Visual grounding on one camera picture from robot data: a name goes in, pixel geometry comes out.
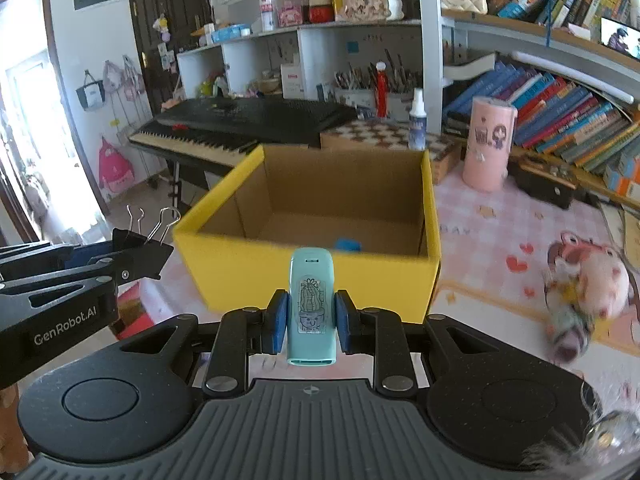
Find smartphone with lit screen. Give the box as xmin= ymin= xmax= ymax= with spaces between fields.
xmin=600 ymin=16 xmax=640 ymax=59

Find black keyboard stand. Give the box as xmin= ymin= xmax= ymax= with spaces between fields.
xmin=170 ymin=160 xmax=212 ymax=212

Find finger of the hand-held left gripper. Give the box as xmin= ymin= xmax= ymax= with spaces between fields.
xmin=0 ymin=254 xmax=132 ymax=312
xmin=0 ymin=241 xmax=116 ymax=286

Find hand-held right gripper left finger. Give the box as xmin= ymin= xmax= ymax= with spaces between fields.
xmin=107 ymin=289 xmax=292 ymax=397

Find blue orange medicine box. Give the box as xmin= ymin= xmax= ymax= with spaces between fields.
xmin=602 ymin=151 xmax=640 ymax=200

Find white box with red label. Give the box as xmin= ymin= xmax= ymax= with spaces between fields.
xmin=280 ymin=62 xmax=306 ymax=100

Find pink plush pig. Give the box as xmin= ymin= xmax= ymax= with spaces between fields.
xmin=545 ymin=232 xmax=632 ymax=322

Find white bottle with blue cap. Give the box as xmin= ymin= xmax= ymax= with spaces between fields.
xmin=258 ymin=0 xmax=279 ymax=33

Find grey fluffy pompom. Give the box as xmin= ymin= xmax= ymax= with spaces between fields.
xmin=520 ymin=400 xmax=640 ymax=472

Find black electronic keyboard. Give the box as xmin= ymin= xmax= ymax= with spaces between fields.
xmin=128 ymin=97 xmax=359 ymax=169

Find hanging tote bags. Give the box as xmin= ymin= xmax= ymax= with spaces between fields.
xmin=75 ymin=55 xmax=146 ymax=112

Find light blue packet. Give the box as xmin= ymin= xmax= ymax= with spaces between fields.
xmin=211 ymin=24 xmax=251 ymax=44

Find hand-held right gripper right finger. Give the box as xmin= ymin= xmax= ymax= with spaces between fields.
xmin=334 ymin=288 xmax=522 ymax=397

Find pink cartoon cylinder container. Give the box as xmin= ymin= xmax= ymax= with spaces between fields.
xmin=462 ymin=96 xmax=519 ymax=192

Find yellow cardboard box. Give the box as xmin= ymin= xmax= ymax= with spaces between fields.
xmin=172 ymin=144 xmax=442 ymax=327

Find pen holder with brushes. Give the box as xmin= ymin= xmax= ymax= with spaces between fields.
xmin=332 ymin=50 xmax=424 ymax=121

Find wooden chessboard box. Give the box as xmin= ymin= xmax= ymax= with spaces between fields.
xmin=320 ymin=119 xmax=464 ymax=186

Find black binder clip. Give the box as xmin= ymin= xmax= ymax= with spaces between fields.
xmin=112 ymin=205 xmax=182 ymax=282

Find white spray bottle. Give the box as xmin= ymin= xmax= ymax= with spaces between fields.
xmin=407 ymin=87 xmax=429 ymax=152

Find mint green plastic case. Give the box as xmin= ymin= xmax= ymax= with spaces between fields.
xmin=286 ymin=248 xmax=337 ymax=367

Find red bottle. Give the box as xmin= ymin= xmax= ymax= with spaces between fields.
xmin=375 ymin=61 xmax=390 ymax=120

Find pink backpack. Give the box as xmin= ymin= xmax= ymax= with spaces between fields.
xmin=97 ymin=135 xmax=136 ymax=194

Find small pink box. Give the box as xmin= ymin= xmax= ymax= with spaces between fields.
xmin=277 ymin=0 xmax=306 ymax=29

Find white light bar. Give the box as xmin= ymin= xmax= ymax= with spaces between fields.
xmin=492 ymin=50 xmax=592 ymax=80

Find white bookshelf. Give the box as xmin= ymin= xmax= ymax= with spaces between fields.
xmin=175 ymin=0 xmax=640 ymax=162

